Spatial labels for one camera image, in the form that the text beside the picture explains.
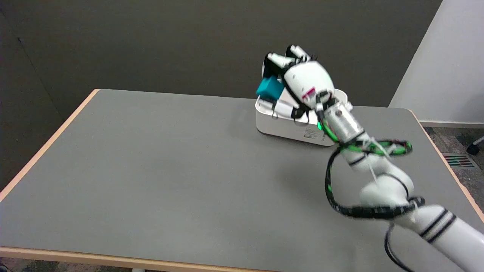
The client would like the blue wooden cube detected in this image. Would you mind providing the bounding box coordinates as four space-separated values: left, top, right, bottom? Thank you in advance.
256 76 285 101

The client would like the floor vent grille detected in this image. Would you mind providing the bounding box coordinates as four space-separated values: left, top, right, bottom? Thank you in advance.
443 153 476 168

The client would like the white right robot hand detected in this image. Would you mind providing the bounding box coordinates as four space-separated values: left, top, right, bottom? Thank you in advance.
262 45 336 121

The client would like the white plastic box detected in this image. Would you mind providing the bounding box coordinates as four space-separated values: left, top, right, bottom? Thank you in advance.
255 88 348 147

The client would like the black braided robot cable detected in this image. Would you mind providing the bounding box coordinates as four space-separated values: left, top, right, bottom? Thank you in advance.
324 139 425 272

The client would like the black chair caster wheel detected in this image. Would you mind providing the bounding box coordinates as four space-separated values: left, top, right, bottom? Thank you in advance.
467 137 484 155

